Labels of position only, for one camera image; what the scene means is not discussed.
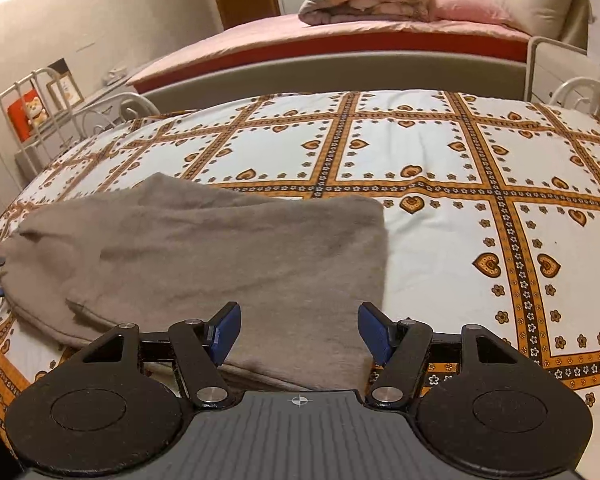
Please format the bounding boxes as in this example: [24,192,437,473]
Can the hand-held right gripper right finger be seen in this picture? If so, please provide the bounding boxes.
[357,301,521,409]

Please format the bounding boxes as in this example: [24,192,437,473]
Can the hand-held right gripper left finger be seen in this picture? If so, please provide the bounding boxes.
[80,301,242,408]

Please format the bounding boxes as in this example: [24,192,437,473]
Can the grey-brown pants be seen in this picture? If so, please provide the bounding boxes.
[0,172,393,393]

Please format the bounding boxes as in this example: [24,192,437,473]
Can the orange box with bear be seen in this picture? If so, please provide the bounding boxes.
[7,87,48,142]

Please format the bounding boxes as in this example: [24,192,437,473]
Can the heart patterned bed sheet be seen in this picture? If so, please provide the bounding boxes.
[0,90,600,461]

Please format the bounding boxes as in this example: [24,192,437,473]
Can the white low cabinet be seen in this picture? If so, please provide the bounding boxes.
[14,80,146,171]

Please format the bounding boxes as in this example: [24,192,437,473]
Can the grey bed base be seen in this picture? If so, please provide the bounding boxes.
[142,51,528,111]

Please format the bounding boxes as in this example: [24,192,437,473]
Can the pink bed sheet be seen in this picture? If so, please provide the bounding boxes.
[127,12,531,93]

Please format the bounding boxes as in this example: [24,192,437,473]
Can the white nightstand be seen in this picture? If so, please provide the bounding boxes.
[532,40,600,106]

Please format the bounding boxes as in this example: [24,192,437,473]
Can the pink pillow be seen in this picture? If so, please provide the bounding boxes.
[427,0,513,26]

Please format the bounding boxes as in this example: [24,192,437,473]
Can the small picture frame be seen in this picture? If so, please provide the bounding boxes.
[46,71,84,111]

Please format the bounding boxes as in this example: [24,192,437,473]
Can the white metal bed frame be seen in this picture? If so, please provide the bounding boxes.
[0,35,600,231]

